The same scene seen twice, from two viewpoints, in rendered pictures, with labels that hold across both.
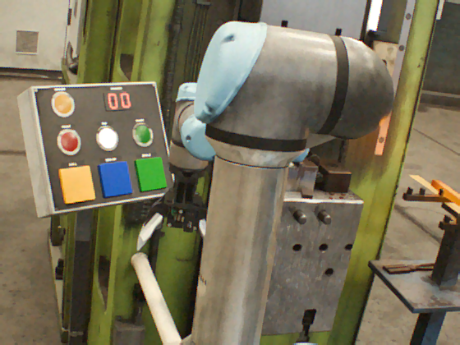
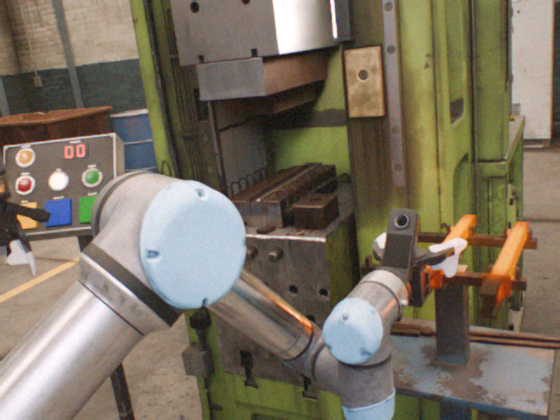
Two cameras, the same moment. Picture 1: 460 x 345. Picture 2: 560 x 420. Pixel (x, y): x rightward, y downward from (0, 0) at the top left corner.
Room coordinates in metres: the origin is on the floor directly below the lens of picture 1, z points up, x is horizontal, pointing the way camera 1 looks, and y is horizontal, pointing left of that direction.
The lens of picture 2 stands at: (0.83, -1.33, 1.39)
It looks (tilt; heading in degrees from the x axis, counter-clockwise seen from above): 16 degrees down; 50
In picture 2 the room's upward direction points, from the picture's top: 7 degrees counter-clockwise
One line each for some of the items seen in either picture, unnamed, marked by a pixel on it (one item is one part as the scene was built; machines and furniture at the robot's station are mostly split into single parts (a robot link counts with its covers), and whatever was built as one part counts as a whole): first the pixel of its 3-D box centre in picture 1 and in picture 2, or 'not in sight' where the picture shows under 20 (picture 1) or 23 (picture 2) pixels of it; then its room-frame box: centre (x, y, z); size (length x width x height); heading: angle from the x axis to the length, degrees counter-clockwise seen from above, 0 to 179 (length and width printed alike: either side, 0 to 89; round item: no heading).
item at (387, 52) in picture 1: (379, 69); (364, 82); (1.97, -0.39, 1.27); 0.09 x 0.02 x 0.17; 111
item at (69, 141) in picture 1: (69, 141); (24, 185); (1.33, 0.36, 1.09); 0.05 x 0.03 x 0.04; 111
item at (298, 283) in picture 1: (258, 229); (308, 271); (1.96, -0.12, 0.69); 0.56 x 0.38 x 0.45; 21
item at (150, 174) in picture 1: (149, 174); (93, 209); (1.44, 0.19, 1.01); 0.07 x 0.05 x 0.07; 136
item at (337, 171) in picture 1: (329, 175); (317, 211); (1.85, -0.29, 0.95); 0.12 x 0.08 x 0.06; 21
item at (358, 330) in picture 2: not in sight; (361, 323); (1.35, -0.86, 1.01); 0.11 x 0.08 x 0.09; 17
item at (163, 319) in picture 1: (155, 300); not in sight; (1.52, 0.14, 0.62); 0.44 x 0.05 x 0.05; 21
